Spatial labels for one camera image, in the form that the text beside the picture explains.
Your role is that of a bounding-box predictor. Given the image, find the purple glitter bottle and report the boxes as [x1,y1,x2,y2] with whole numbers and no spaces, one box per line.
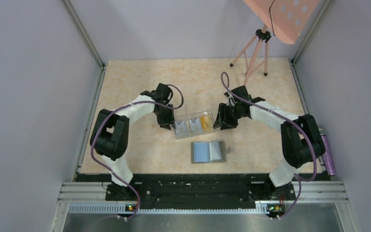
[318,126,337,176]

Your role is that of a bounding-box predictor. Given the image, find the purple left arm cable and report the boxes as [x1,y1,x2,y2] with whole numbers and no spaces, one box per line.
[90,84,184,220]

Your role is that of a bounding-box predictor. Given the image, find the aluminium frame rail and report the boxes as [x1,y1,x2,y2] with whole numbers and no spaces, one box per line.
[57,181,349,215]

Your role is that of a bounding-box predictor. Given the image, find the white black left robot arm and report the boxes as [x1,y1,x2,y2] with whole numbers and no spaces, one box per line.
[89,83,176,200]

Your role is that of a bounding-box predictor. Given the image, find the pink perforated panel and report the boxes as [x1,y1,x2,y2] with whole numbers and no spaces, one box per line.
[244,0,319,44]

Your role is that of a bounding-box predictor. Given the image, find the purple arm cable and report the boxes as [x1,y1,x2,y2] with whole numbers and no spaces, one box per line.
[90,84,184,220]
[220,72,317,218]

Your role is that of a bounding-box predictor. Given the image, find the pink tripod stand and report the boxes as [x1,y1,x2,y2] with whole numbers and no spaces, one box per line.
[229,24,272,85]

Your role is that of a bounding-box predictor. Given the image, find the grey card holder wallet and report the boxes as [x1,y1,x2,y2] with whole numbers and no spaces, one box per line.
[190,140,231,164]

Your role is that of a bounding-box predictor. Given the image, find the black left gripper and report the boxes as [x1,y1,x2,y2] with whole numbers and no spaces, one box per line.
[154,102,175,130]

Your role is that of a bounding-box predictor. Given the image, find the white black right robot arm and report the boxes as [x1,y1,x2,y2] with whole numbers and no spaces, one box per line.
[213,86,326,199]

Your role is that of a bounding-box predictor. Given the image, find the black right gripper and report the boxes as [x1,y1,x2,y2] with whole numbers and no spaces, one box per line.
[213,103,245,131]

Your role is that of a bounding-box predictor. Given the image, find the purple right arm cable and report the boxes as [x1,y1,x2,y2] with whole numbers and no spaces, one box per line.
[220,72,317,218]

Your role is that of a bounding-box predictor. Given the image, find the yellow credit card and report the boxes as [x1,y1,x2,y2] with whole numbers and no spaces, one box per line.
[200,115,213,133]

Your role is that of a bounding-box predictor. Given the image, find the clear plastic card box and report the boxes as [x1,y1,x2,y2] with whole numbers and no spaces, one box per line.
[173,110,214,140]

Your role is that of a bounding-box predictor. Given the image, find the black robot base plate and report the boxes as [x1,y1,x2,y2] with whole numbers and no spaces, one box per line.
[76,173,297,211]

